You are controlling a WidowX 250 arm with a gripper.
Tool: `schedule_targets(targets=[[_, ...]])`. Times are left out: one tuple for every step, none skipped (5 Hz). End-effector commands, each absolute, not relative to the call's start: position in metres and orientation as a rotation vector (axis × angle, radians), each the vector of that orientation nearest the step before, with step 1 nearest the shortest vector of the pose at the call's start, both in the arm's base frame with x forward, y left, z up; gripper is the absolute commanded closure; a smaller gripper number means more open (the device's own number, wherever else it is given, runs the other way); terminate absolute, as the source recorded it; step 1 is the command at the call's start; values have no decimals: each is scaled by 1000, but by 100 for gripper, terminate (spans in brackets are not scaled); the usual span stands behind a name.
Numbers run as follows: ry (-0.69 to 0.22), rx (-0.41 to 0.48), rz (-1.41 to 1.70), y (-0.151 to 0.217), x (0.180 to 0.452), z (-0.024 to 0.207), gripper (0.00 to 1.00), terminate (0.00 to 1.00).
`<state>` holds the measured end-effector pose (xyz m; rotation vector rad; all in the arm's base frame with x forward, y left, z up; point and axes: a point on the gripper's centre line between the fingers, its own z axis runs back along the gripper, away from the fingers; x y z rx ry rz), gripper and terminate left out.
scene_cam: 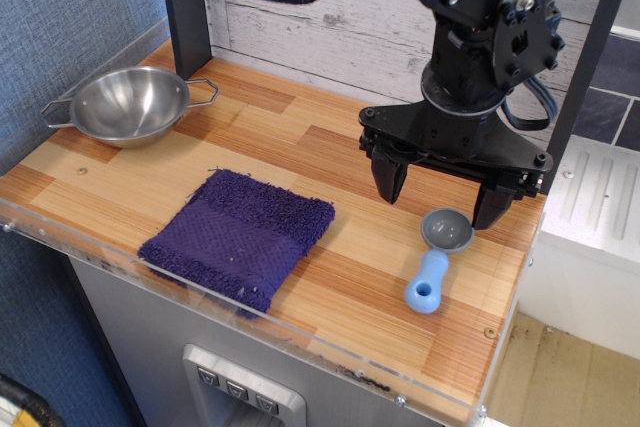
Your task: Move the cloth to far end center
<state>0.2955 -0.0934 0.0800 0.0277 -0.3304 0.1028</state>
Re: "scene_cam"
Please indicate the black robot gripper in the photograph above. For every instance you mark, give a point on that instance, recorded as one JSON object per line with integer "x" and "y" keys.
{"x": 476, "y": 141}

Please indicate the purple terry cloth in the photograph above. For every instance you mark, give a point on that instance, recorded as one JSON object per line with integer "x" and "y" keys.
{"x": 239, "y": 237}

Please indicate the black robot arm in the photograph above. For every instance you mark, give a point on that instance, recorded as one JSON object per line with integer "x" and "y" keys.
{"x": 481, "y": 94}

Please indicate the grey and blue scoop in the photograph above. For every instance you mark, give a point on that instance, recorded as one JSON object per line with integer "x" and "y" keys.
{"x": 446, "y": 231}

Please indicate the white ribbed appliance top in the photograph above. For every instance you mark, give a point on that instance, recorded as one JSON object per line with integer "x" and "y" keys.
{"x": 583, "y": 276}

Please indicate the silver cabinet with button panel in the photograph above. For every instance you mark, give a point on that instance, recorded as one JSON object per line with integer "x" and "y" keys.
{"x": 200, "y": 362}

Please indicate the clear acrylic table edge guard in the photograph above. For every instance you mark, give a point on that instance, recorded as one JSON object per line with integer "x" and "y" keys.
{"x": 370, "y": 251}

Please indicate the black and yellow object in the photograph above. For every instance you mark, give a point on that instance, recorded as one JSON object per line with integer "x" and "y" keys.
{"x": 21, "y": 406}

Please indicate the dark right frame post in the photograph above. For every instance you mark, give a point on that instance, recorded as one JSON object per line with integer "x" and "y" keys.
{"x": 594, "y": 45}

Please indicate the dark frame post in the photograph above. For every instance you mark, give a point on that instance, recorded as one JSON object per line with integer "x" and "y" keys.
{"x": 189, "y": 31}
{"x": 594, "y": 45}

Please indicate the dark left frame post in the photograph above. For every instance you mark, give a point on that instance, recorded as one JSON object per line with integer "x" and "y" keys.
{"x": 189, "y": 31}

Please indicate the stainless steel bowl with handles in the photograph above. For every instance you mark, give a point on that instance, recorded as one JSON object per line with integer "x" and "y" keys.
{"x": 134, "y": 107}

